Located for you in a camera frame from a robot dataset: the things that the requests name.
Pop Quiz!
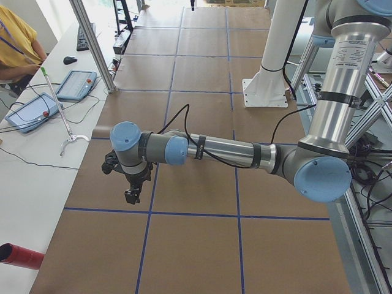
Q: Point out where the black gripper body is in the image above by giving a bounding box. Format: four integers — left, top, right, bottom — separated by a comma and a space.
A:
125, 164, 153, 187

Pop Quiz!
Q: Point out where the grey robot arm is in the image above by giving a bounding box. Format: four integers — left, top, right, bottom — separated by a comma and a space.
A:
110, 1, 391, 204

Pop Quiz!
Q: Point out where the silver reacher grabber tool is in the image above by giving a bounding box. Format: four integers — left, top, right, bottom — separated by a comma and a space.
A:
40, 66, 90, 157

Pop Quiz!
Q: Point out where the grey teach pendant far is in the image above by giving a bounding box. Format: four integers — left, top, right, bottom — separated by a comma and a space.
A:
56, 70, 97, 101

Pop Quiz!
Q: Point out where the grey teach pendant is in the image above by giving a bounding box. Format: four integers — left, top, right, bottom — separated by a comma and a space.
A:
1, 92, 59, 134
56, 70, 97, 101

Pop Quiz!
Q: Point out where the grey teach pendant near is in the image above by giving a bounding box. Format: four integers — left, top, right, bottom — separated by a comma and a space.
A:
1, 92, 59, 134

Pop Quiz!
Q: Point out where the red cylinder tube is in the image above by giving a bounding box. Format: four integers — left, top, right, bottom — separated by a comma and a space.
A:
1, 243, 45, 270

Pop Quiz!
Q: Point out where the black computer mouse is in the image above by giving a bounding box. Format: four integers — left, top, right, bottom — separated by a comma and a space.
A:
63, 56, 78, 65

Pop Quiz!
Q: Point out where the black keyboard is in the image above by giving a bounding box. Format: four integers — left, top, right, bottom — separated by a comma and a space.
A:
76, 26, 89, 51

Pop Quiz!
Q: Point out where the person in yellow shirt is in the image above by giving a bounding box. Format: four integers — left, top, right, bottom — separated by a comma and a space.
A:
1, 6, 47, 95

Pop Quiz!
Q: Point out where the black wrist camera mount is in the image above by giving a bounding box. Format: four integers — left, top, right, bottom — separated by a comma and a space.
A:
101, 149, 124, 175

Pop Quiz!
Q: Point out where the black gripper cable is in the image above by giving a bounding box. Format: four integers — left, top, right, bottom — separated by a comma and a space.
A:
157, 104, 316, 169

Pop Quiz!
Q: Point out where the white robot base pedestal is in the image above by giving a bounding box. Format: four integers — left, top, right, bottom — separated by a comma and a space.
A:
242, 0, 307, 108

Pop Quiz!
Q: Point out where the grey aluminium frame post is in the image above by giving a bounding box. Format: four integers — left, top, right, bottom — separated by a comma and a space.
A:
69, 0, 116, 93

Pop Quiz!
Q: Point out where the black cable bundle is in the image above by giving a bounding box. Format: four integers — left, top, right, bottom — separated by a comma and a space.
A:
345, 131, 392, 221

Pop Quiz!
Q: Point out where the aluminium side frame rail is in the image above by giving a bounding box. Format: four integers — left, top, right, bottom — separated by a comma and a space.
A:
290, 39, 392, 294

